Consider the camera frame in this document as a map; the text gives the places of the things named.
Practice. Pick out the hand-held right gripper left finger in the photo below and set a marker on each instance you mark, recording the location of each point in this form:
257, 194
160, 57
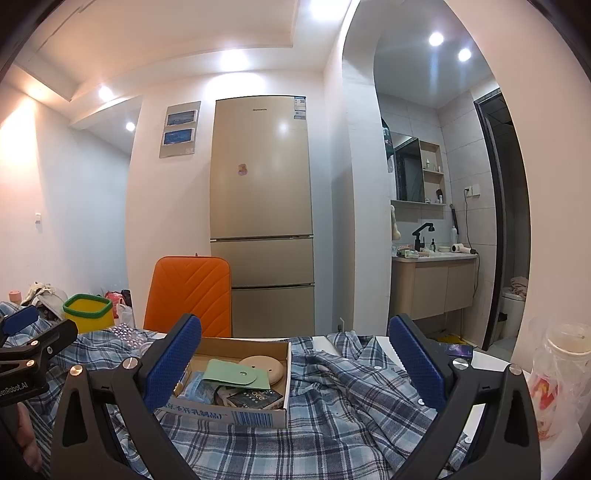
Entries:
173, 357

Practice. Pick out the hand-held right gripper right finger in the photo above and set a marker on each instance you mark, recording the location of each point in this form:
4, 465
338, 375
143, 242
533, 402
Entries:
415, 364

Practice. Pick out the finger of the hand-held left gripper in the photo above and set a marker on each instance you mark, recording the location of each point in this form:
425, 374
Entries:
21, 318
46, 339

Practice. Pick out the pale blue wipes packet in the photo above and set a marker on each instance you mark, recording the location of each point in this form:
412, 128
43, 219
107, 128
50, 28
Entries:
198, 387

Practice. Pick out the green pouch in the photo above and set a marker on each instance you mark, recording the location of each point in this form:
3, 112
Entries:
226, 374

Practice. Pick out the black tissue packet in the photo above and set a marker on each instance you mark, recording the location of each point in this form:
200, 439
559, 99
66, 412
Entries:
254, 400

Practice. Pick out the round beige disc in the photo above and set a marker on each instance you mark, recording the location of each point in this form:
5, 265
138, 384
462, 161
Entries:
265, 367

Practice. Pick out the shallow cardboard box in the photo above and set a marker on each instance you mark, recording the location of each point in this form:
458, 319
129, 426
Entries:
258, 417

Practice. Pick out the person's left hand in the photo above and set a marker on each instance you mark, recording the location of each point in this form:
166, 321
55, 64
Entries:
30, 438

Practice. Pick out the pink cup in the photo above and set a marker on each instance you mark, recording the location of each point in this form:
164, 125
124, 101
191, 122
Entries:
14, 296

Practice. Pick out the grey bag with white cloth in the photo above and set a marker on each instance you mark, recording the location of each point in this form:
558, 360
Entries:
44, 300

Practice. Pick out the dark blue box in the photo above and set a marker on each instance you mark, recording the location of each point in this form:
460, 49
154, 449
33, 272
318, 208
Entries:
457, 349

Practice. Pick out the yellow plastic bag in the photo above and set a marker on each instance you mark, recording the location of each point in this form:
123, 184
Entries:
451, 338

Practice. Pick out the yellow bin with green rim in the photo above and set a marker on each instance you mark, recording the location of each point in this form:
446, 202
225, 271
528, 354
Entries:
87, 318

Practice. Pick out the studded grey cloth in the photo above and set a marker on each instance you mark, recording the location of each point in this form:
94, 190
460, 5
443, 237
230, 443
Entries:
127, 333

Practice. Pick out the orange chair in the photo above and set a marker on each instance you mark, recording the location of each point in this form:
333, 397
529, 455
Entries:
189, 295

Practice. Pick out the white plastic bag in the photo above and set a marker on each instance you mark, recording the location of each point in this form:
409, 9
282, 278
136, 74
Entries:
123, 314

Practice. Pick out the black plastic bag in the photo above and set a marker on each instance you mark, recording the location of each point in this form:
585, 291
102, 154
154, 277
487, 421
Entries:
126, 297

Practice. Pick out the red plastic bag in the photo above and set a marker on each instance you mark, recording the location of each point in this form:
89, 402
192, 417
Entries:
112, 297

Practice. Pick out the beige vanity cabinet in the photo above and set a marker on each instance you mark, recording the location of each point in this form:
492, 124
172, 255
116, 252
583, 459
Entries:
429, 286

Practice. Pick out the blue plaid shirt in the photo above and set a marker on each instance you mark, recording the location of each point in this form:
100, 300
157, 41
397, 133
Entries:
332, 406

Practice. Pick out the white hair dryer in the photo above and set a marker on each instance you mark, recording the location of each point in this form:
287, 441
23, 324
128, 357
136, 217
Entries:
459, 248

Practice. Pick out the black faucet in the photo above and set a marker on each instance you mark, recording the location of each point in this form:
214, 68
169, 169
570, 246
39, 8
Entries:
421, 233

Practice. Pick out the plastic cup in bag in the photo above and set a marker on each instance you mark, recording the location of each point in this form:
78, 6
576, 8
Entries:
563, 364

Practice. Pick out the beige refrigerator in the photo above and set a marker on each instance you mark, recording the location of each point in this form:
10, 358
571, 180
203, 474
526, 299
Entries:
261, 207

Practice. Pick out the bathroom mirror cabinet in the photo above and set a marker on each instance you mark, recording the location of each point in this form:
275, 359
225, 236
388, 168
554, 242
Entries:
408, 170

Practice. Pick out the pink fridge sticker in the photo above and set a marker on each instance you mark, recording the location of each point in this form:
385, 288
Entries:
242, 169

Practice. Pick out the dark hanging cloth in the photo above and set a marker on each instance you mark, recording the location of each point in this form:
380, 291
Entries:
387, 143

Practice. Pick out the black door frame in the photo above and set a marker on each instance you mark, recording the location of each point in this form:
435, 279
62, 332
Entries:
489, 230

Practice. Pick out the white wall socket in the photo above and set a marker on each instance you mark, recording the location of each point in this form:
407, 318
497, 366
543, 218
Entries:
470, 190

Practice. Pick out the grey wall panel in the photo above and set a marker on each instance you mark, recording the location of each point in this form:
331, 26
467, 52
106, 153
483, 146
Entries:
180, 129

